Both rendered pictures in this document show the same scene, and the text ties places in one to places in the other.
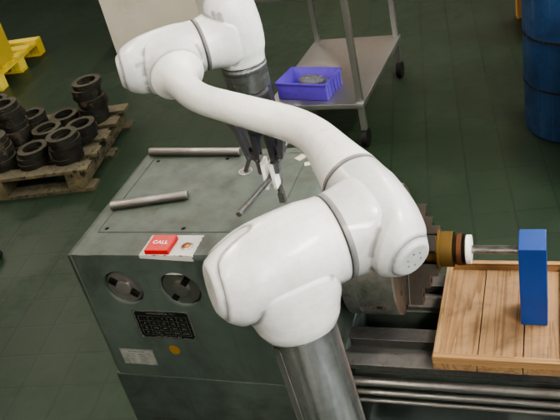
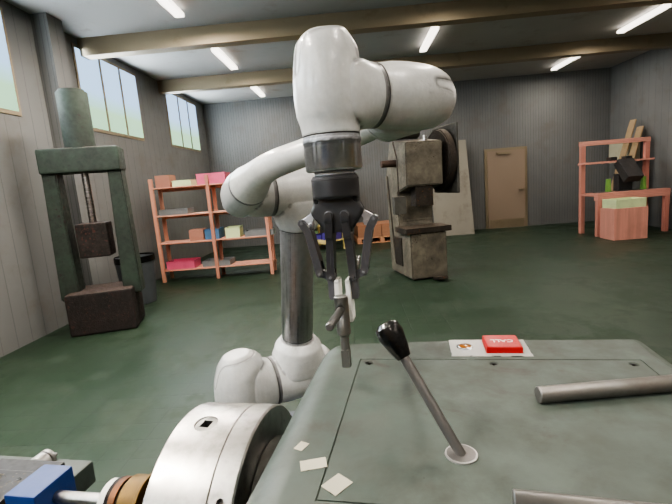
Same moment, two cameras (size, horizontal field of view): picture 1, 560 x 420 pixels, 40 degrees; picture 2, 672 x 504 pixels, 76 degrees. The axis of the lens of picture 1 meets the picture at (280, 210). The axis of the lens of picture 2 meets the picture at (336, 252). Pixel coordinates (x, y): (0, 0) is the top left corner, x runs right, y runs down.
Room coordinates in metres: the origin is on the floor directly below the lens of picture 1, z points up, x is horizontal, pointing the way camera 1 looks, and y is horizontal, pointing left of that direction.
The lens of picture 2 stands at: (2.11, -0.15, 1.57)
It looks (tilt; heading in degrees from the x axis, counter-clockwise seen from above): 9 degrees down; 168
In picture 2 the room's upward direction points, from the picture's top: 5 degrees counter-clockwise
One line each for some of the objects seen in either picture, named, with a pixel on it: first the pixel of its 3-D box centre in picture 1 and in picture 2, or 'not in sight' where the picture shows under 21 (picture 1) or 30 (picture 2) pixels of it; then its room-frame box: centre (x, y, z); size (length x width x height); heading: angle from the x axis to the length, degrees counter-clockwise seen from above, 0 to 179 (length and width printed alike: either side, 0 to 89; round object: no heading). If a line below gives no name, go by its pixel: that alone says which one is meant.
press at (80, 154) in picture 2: not in sight; (91, 213); (-3.69, -1.90, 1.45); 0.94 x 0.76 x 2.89; 75
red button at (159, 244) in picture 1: (161, 245); (501, 345); (1.46, 0.28, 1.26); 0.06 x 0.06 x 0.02; 66
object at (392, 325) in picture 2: not in sight; (392, 339); (1.65, 0.01, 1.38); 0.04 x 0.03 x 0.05; 66
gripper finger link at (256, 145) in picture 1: (254, 137); (349, 244); (1.45, 0.01, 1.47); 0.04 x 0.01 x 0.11; 157
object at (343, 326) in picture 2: (277, 180); (343, 331); (1.48, -0.01, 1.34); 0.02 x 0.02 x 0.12
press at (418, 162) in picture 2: not in sight; (419, 197); (-4.24, 2.66, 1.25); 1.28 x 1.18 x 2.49; 167
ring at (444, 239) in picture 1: (446, 248); (142, 503); (1.42, -0.36, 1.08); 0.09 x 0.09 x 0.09; 66
